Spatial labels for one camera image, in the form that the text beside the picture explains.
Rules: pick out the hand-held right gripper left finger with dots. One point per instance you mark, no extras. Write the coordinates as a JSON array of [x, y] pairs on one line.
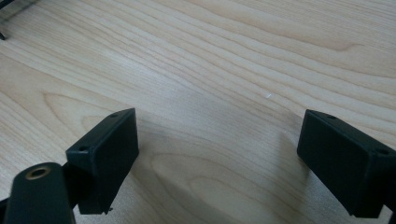
[[102, 161]]

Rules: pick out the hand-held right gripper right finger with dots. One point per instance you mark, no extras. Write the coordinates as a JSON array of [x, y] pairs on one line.
[[342, 161]]

